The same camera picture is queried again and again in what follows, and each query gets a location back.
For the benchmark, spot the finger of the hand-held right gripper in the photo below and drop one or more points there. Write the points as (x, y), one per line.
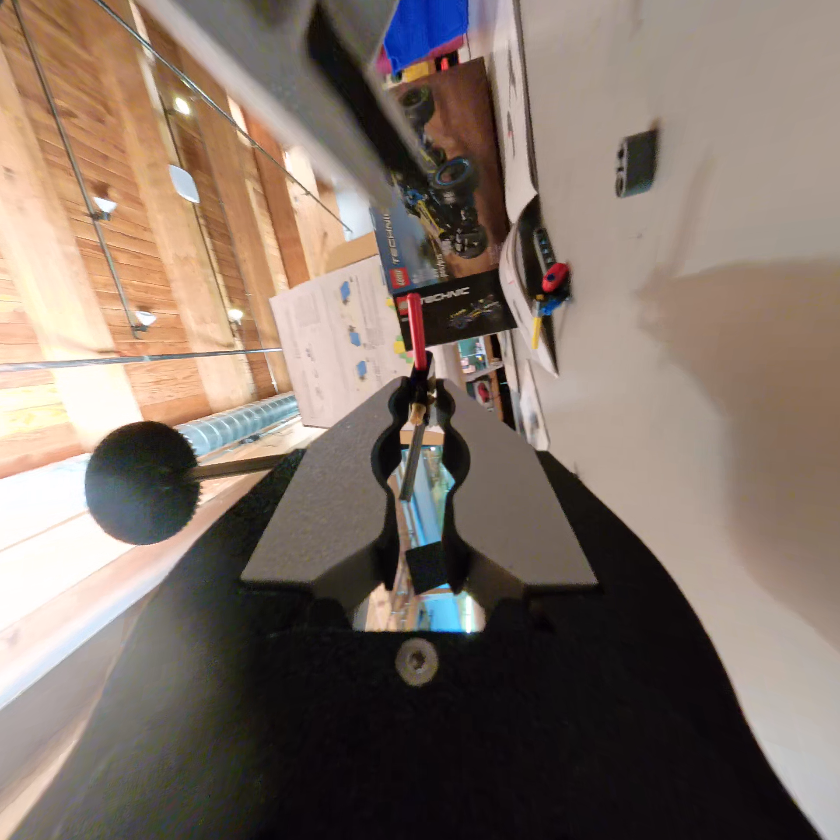
(262, 72)

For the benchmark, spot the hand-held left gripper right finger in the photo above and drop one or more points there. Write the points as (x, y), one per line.
(518, 525)

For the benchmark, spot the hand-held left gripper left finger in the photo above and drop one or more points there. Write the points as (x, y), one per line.
(315, 525)

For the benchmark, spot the tan gear red axle assembly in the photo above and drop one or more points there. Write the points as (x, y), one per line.
(417, 328)

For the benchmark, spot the lego set box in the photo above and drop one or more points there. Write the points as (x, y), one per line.
(453, 197)

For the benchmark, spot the dark grey lego connector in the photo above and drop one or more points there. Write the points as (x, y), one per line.
(640, 164)

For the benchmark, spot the small car cover booklet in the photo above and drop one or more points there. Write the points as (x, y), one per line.
(533, 413)

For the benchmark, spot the blue plastic bin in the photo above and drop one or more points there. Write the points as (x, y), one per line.
(426, 33)

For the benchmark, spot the black round knob on rod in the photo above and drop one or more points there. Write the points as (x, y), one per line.
(141, 482)

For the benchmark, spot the instruction poster board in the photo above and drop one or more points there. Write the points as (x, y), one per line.
(328, 341)

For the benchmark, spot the black pole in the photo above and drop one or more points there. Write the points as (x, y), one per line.
(131, 359)

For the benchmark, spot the grey beam yellow axle assembly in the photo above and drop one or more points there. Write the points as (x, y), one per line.
(554, 277)

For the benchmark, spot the open instruction booklet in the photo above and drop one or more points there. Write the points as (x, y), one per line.
(522, 98)

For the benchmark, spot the metal air duct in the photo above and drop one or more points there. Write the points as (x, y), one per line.
(243, 423)

